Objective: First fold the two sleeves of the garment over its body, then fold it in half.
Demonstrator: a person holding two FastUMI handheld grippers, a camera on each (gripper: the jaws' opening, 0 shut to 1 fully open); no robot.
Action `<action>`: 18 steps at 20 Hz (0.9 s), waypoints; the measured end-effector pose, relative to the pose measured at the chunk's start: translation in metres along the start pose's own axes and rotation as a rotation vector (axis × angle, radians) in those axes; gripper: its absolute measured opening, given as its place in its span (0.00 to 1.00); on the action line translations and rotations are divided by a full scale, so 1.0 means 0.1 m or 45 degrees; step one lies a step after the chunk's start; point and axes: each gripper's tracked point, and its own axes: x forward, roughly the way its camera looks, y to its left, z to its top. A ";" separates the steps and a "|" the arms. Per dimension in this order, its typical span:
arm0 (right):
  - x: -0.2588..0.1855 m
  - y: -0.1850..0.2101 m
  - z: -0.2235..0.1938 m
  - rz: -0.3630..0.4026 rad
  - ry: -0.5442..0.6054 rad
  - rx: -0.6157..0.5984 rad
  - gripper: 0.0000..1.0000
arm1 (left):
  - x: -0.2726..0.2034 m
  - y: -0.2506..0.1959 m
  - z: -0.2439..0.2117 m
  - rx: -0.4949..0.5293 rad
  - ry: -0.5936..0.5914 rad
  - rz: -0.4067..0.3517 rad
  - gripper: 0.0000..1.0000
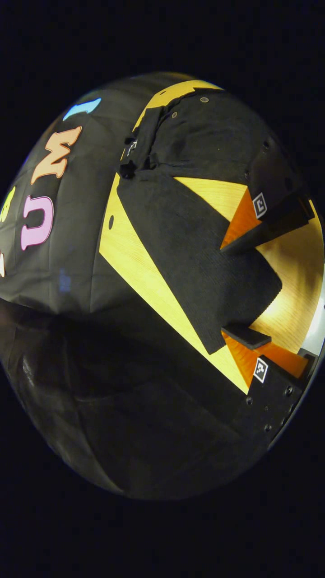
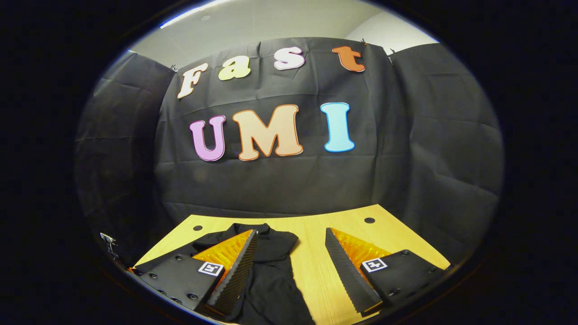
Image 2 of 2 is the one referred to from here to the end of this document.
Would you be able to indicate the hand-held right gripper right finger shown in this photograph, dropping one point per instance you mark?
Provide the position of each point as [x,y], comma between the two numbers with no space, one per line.
[350,275]

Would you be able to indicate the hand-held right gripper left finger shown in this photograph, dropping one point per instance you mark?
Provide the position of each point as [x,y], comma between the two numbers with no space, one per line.
[237,275]

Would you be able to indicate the black button shirt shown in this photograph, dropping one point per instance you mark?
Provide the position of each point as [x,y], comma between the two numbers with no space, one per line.
[271,280]

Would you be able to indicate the black backdrop cloth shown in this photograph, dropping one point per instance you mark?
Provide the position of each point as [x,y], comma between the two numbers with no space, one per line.
[293,185]

